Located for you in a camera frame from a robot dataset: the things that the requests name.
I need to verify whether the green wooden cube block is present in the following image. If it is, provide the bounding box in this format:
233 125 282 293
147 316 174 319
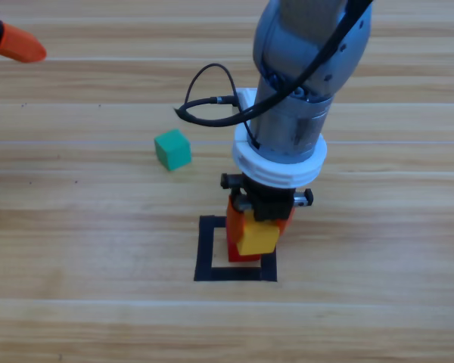
154 128 193 172

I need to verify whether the thin black cable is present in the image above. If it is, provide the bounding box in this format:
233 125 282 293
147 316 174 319
186 63 261 149

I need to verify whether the black tape square outline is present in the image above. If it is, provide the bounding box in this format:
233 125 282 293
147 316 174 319
193 215 278 283

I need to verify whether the yellow wooden cube block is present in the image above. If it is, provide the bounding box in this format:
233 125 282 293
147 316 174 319
236 220 281 256

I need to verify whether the red wooden cube block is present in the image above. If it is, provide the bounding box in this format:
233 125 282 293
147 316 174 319
226 237 262 263

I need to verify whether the thick black camera cable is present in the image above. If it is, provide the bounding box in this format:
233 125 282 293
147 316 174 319
173 0 374 128

